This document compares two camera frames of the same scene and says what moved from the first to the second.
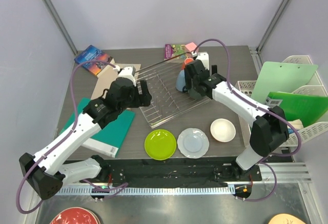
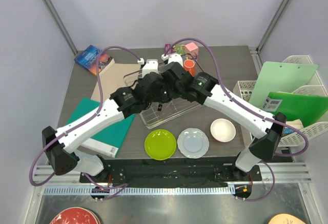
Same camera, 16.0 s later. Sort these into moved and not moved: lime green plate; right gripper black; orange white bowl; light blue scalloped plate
Moved: right gripper black
Not moved: light blue scalloped plate; orange white bowl; lime green plate
